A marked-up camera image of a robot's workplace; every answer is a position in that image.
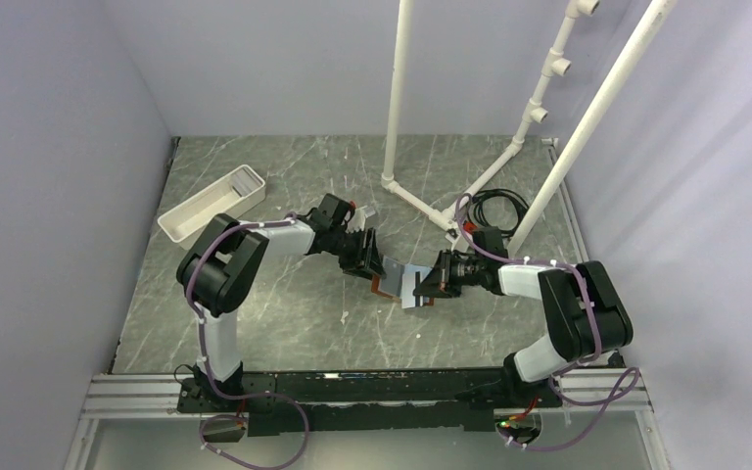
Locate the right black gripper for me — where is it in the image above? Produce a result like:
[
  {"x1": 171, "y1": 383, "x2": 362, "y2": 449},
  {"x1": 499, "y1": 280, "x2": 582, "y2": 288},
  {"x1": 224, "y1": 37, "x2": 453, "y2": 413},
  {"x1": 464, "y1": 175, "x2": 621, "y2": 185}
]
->
[{"x1": 413, "y1": 249, "x2": 485, "y2": 299}]

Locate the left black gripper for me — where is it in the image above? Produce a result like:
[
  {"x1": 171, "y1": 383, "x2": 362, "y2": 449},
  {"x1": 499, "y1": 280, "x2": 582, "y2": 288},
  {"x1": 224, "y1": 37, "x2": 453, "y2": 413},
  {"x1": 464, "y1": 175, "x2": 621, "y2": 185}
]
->
[{"x1": 328, "y1": 227, "x2": 386, "y2": 281}]

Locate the brown leather card holder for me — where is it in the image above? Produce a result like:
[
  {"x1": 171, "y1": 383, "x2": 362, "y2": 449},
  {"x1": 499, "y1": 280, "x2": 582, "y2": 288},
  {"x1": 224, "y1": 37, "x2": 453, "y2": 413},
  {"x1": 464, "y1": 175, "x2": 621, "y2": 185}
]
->
[{"x1": 371, "y1": 257, "x2": 409, "y2": 305}]

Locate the white rectangular plastic tray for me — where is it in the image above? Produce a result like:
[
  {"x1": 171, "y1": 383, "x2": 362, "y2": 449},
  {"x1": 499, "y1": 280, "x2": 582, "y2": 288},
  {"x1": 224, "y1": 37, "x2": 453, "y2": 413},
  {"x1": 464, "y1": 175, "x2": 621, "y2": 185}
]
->
[{"x1": 158, "y1": 164, "x2": 266, "y2": 250}]

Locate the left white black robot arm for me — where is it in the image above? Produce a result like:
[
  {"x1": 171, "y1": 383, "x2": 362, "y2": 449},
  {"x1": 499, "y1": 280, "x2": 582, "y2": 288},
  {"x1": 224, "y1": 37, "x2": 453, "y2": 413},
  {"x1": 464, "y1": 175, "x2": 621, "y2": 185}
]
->
[{"x1": 176, "y1": 211, "x2": 385, "y2": 411}]

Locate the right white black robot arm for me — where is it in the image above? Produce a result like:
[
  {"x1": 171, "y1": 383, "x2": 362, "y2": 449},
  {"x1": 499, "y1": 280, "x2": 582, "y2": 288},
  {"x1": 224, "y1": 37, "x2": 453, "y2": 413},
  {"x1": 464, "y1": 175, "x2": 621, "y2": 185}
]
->
[{"x1": 412, "y1": 249, "x2": 634, "y2": 406}]

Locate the red black clamp tool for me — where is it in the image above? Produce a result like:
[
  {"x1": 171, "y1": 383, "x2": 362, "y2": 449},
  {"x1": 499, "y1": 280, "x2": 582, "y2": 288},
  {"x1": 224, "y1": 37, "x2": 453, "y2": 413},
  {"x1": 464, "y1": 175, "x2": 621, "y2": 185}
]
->
[{"x1": 462, "y1": 221, "x2": 477, "y2": 234}]

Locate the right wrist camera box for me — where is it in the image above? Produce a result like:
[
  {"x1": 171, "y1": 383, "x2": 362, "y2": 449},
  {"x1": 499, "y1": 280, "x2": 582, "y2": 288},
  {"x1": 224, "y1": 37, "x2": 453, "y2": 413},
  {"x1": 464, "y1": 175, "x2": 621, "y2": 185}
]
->
[{"x1": 472, "y1": 226, "x2": 508, "y2": 259}]

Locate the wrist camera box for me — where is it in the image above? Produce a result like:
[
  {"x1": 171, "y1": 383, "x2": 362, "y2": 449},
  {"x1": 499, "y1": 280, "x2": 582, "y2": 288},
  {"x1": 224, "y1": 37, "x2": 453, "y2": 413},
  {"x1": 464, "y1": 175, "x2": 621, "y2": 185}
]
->
[
  {"x1": 472, "y1": 226, "x2": 508, "y2": 259},
  {"x1": 314, "y1": 194, "x2": 356, "y2": 230}
]

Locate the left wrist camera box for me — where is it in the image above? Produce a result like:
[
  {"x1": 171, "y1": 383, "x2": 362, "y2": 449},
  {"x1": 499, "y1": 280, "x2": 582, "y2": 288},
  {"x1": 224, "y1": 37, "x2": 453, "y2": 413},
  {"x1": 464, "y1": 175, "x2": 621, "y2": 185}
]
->
[{"x1": 314, "y1": 194, "x2": 356, "y2": 230}]

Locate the coiled black cable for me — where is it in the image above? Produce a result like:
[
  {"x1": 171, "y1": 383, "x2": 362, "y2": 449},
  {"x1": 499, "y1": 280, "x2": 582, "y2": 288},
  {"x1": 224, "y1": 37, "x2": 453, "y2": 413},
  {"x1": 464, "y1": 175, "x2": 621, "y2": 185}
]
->
[{"x1": 466, "y1": 188, "x2": 531, "y2": 239}]

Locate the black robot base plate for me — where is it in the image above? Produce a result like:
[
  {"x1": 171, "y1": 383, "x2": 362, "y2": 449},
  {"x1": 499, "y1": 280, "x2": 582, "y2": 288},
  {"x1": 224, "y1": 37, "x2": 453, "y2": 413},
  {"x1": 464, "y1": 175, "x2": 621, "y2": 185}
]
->
[{"x1": 176, "y1": 367, "x2": 561, "y2": 437}]

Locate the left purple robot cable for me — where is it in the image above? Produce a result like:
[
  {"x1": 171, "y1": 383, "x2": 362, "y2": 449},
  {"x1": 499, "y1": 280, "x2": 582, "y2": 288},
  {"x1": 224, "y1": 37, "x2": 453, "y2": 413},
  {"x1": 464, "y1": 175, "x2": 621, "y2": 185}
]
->
[{"x1": 182, "y1": 211, "x2": 311, "y2": 470}]

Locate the white PVC pipe frame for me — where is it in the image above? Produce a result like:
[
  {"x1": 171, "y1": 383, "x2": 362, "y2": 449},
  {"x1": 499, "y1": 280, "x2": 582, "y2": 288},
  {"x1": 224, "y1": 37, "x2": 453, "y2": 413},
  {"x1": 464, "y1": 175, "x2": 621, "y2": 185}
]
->
[{"x1": 380, "y1": 0, "x2": 679, "y2": 255}]

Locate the aluminium extrusion rail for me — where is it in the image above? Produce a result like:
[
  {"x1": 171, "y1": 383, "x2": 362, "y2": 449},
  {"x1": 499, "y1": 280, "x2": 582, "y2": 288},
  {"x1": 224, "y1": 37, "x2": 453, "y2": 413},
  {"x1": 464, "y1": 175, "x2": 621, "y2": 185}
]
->
[{"x1": 81, "y1": 369, "x2": 654, "y2": 419}]

